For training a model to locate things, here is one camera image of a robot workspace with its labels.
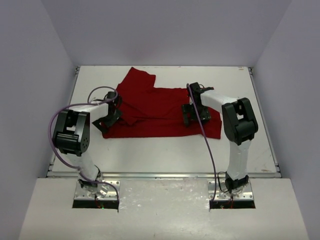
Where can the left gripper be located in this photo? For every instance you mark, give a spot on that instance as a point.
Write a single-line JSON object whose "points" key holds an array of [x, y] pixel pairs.
{"points": [[107, 121]]}

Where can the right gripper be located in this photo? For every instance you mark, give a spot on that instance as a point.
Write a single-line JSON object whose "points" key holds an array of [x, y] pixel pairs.
{"points": [[205, 117]]}

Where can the red t-shirt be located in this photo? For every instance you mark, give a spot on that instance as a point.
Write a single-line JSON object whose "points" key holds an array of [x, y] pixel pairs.
{"points": [[149, 111]]}

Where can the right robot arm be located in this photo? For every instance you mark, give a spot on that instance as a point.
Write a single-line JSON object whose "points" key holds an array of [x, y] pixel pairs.
{"points": [[239, 123]]}

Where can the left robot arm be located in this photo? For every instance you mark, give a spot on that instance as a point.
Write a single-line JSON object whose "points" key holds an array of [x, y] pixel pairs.
{"points": [[72, 134]]}

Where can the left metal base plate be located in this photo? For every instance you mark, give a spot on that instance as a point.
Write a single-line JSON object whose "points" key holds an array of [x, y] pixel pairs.
{"points": [[104, 192]]}

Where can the aluminium table frame rail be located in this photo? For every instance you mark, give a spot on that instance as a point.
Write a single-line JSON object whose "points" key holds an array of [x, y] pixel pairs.
{"points": [[175, 157]]}

